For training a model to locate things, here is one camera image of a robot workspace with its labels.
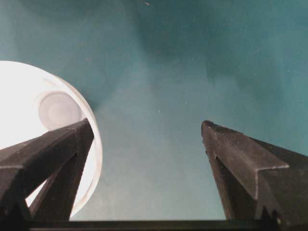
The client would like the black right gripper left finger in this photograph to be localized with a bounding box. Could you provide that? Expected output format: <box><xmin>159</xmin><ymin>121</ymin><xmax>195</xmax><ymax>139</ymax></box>
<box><xmin>0</xmin><ymin>119</ymin><xmax>94</xmax><ymax>220</ymax></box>

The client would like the white paper cup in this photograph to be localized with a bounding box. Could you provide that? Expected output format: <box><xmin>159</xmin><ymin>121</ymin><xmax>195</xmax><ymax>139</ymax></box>
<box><xmin>0</xmin><ymin>61</ymin><xmax>103</xmax><ymax>217</ymax></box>

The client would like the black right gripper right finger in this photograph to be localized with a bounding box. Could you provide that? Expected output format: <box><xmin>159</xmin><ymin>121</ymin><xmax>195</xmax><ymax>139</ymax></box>
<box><xmin>201</xmin><ymin>120</ymin><xmax>308</xmax><ymax>224</ymax></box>

